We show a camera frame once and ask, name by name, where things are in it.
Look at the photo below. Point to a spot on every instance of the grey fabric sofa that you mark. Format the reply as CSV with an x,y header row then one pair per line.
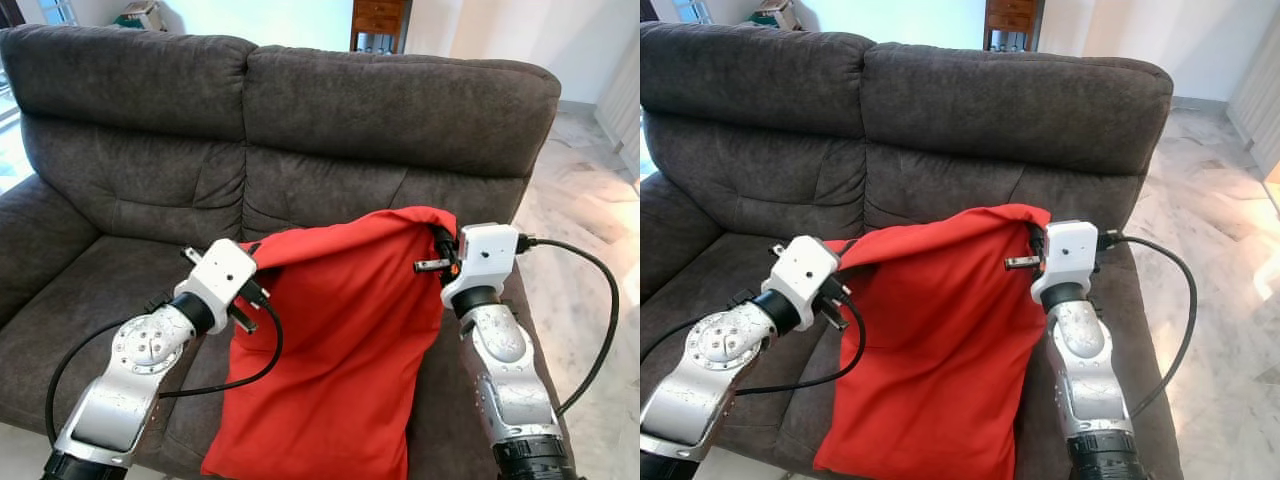
x,y
780,150
150,150

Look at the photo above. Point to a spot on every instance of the bright window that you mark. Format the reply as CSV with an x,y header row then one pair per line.
x,y
690,10
58,10

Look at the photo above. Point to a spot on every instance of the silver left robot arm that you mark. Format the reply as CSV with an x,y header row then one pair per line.
x,y
125,385
700,385

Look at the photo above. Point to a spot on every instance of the brown wooden cabinet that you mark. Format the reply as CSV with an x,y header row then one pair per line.
x,y
1013,22
380,22

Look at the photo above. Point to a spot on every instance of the white slatted panel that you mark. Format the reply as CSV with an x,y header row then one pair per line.
x,y
622,110
1258,120

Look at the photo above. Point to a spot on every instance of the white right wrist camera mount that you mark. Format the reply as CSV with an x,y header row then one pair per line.
x,y
488,255
1070,252

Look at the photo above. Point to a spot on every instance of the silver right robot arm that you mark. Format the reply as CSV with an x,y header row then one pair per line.
x,y
510,385
1090,385

